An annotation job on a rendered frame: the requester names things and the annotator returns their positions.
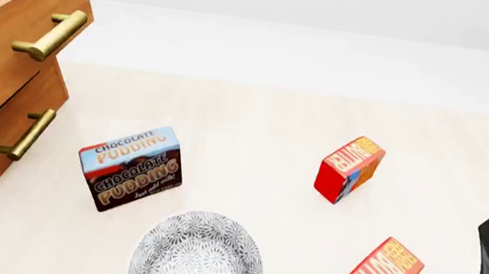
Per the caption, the closed wooden drawer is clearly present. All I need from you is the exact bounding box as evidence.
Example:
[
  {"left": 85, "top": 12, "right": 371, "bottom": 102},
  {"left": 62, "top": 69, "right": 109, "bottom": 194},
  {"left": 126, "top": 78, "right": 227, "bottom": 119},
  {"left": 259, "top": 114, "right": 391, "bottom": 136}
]
[{"left": 0, "top": 50, "right": 76, "bottom": 215}]

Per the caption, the chocolate pudding box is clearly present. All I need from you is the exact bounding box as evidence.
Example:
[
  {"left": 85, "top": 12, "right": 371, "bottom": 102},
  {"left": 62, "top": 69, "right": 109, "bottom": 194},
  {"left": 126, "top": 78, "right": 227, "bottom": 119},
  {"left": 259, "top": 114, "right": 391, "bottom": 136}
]
[{"left": 70, "top": 114, "right": 191, "bottom": 223}]

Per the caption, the white patterned bowl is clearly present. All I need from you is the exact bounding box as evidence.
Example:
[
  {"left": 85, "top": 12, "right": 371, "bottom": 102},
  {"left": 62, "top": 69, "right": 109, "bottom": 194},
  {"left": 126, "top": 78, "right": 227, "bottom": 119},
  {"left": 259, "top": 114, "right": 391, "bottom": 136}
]
[{"left": 127, "top": 202, "right": 272, "bottom": 274}]

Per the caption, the short brass drawer handle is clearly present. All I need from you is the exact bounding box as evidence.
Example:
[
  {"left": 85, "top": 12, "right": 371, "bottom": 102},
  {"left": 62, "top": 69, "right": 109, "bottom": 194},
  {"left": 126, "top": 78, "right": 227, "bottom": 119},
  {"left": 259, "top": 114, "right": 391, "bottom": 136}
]
[{"left": 0, "top": 101, "right": 59, "bottom": 166}]

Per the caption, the long brass drawer handle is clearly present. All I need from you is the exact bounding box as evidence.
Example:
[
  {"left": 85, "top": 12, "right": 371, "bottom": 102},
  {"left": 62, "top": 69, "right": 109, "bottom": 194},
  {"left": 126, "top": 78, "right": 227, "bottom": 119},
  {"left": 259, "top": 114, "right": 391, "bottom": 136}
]
[{"left": 8, "top": 1, "right": 91, "bottom": 69}]

